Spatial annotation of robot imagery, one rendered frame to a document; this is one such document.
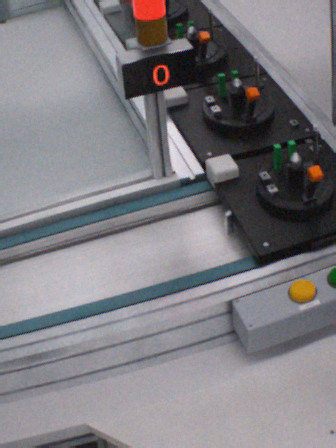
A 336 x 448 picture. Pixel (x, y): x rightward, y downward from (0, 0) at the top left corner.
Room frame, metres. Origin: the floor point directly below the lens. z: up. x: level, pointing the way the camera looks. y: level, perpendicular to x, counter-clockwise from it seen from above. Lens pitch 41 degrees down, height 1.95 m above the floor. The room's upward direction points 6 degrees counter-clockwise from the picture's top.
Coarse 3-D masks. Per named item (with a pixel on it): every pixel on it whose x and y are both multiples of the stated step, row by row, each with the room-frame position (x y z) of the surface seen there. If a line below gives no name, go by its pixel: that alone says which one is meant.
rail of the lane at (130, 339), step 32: (320, 256) 1.03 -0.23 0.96; (224, 288) 0.98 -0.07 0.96; (256, 288) 0.98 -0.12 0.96; (96, 320) 0.94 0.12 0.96; (128, 320) 0.94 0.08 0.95; (160, 320) 0.93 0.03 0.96; (192, 320) 0.94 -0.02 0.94; (224, 320) 0.96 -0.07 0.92; (0, 352) 0.89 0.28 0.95; (32, 352) 0.88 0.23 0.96; (64, 352) 0.89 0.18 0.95; (96, 352) 0.90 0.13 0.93; (128, 352) 0.92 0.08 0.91; (160, 352) 0.93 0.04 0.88; (192, 352) 0.94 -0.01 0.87; (0, 384) 0.86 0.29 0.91; (32, 384) 0.87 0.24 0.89; (64, 384) 0.89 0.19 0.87
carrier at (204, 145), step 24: (168, 96) 1.48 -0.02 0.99; (192, 96) 1.50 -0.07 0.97; (216, 96) 1.47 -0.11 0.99; (240, 96) 1.41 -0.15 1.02; (264, 96) 1.45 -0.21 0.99; (288, 96) 1.48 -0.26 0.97; (192, 120) 1.42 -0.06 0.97; (216, 120) 1.38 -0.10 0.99; (240, 120) 1.38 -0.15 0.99; (264, 120) 1.37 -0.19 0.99; (288, 120) 1.39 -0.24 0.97; (192, 144) 1.34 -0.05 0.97; (216, 144) 1.33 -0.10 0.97; (240, 144) 1.33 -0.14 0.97; (264, 144) 1.32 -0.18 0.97
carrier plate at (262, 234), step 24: (312, 144) 1.31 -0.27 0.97; (240, 168) 1.26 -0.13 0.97; (216, 192) 1.22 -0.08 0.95; (240, 192) 1.19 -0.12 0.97; (240, 216) 1.13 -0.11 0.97; (264, 216) 1.13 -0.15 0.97; (312, 216) 1.11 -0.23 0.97; (264, 240) 1.07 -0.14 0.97; (288, 240) 1.06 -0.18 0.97; (312, 240) 1.06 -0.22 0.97
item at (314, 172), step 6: (306, 168) 1.12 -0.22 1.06; (312, 168) 1.11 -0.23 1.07; (318, 168) 1.11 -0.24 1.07; (312, 174) 1.10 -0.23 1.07; (318, 174) 1.10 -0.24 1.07; (312, 180) 1.10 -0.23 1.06; (312, 186) 1.11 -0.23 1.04; (306, 192) 1.12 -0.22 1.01; (312, 192) 1.12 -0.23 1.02; (306, 198) 1.12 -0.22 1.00
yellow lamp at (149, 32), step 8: (136, 24) 1.24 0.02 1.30; (144, 24) 1.22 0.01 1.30; (152, 24) 1.22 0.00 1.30; (160, 24) 1.23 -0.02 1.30; (136, 32) 1.24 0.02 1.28; (144, 32) 1.22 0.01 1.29; (152, 32) 1.22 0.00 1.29; (160, 32) 1.23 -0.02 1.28; (144, 40) 1.23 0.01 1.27; (152, 40) 1.22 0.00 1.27; (160, 40) 1.23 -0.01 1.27
